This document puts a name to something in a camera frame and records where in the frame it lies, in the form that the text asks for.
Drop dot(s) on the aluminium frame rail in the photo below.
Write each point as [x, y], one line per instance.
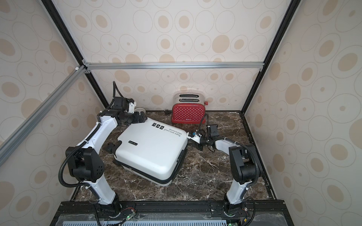
[18, 136]
[178, 65]

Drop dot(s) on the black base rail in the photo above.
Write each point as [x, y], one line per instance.
[174, 213]

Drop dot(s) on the aluminium frame rail back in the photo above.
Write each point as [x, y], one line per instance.
[178, 65]

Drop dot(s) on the white hard-shell suitcase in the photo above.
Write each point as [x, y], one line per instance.
[152, 150]

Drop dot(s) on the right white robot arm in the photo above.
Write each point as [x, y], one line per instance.
[245, 166]

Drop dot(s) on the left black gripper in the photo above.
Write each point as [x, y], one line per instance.
[138, 119]

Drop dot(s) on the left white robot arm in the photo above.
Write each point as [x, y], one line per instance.
[83, 165]

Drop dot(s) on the red polka-dot toaster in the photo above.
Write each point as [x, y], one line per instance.
[188, 108]

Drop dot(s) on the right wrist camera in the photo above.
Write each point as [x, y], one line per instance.
[196, 137]

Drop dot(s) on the aluminium frame rail left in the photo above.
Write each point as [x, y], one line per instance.
[18, 136]

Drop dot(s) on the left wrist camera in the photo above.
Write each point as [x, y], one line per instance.
[131, 107]

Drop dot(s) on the white patterned bowl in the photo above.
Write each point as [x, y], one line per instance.
[140, 110]

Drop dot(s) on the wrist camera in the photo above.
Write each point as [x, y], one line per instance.
[196, 137]
[131, 107]

